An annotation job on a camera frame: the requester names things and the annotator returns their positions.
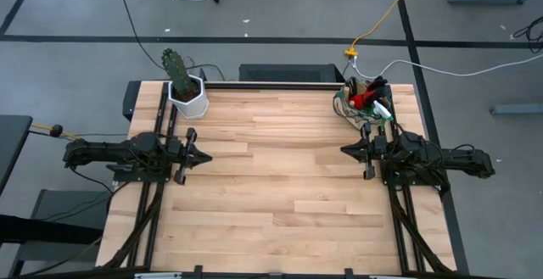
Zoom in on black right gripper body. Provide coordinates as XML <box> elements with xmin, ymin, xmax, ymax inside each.
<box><xmin>362</xmin><ymin>122</ymin><xmax>389</xmax><ymax>181</ymax></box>

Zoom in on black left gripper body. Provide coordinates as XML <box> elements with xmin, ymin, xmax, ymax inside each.
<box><xmin>165</xmin><ymin>127</ymin><xmax>199</xmax><ymax>186</ymax></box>

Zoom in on green plastic spray bottle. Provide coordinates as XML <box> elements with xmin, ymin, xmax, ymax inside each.
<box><xmin>372</xmin><ymin>99</ymin><xmax>395</xmax><ymax>123</ymax></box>

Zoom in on red black gardening glove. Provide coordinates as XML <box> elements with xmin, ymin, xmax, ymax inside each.
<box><xmin>347</xmin><ymin>75</ymin><xmax>391</xmax><ymax>111</ymax></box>

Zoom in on beige green-trimmed gardening bag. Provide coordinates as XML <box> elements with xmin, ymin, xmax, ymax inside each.
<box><xmin>333</xmin><ymin>77</ymin><xmax>395</xmax><ymax>131</ymax></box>

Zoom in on white plant pot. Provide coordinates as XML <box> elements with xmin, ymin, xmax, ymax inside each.
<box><xmin>167</xmin><ymin>74</ymin><xmax>210</xmax><ymax>120</ymax></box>

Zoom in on green cactus plant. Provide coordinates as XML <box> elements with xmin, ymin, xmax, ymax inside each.
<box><xmin>160</xmin><ymin>47</ymin><xmax>199</xmax><ymax>98</ymax></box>

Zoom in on black mesh-top computer case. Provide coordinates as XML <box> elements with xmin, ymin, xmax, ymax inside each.
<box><xmin>238</xmin><ymin>63</ymin><xmax>345</xmax><ymax>84</ymax></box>

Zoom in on grey floor bar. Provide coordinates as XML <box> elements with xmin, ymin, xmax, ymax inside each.
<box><xmin>490</xmin><ymin>103</ymin><xmax>543</xmax><ymax>115</ymax></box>

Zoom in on black side table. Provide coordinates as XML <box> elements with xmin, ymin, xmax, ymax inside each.
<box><xmin>0</xmin><ymin>114</ymin><xmax>34</xmax><ymax>195</ymax></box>

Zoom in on yellow extension cable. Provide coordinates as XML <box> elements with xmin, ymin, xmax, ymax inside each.
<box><xmin>344</xmin><ymin>0</ymin><xmax>422</xmax><ymax>58</ymax></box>

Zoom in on black table edge rail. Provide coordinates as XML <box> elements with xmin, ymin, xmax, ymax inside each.
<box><xmin>203</xmin><ymin>81</ymin><xmax>345</xmax><ymax>91</ymax></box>

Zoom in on white power cable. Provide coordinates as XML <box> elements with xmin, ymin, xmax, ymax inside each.
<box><xmin>350</xmin><ymin>53</ymin><xmax>543</xmax><ymax>80</ymax></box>

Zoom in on yellow cable black connector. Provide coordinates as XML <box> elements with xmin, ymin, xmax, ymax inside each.
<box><xmin>28</xmin><ymin>122</ymin><xmax>81</xmax><ymax>141</ymax></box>

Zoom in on black front frame bar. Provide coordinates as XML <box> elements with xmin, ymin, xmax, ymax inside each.
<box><xmin>97</xmin><ymin>265</ymin><xmax>467</xmax><ymax>279</ymax></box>

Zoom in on coiled black cables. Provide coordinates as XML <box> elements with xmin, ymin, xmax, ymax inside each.
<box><xmin>512</xmin><ymin>14</ymin><xmax>543</xmax><ymax>54</ymax></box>

